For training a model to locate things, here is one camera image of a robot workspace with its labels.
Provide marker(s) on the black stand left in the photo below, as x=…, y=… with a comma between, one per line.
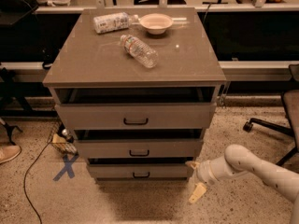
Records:
x=9, y=92

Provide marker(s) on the white labelled plastic bottle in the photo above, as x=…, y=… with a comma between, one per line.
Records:
x=113, y=22

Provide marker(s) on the wire basket with items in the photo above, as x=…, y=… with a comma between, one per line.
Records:
x=61, y=139

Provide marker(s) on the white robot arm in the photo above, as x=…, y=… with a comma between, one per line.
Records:
x=238, y=160

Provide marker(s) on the grey drawer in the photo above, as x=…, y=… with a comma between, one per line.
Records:
x=140, y=171
x=139, y=148
x=125, y=117

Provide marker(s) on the clear plastic water bottle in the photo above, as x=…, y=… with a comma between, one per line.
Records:
x=139, y=50

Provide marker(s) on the blue tape cross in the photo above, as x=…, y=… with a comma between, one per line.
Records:
x=67, y=169

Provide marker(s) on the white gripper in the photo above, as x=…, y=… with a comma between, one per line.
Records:
x=204, y=172

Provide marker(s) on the grey drawer cabinet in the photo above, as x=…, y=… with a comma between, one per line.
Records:
x=93, y=69

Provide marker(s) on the beige shoe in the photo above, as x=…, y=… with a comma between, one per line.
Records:
x=9, y=153

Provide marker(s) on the white bowl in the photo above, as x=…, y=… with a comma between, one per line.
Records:
x=156, y=23

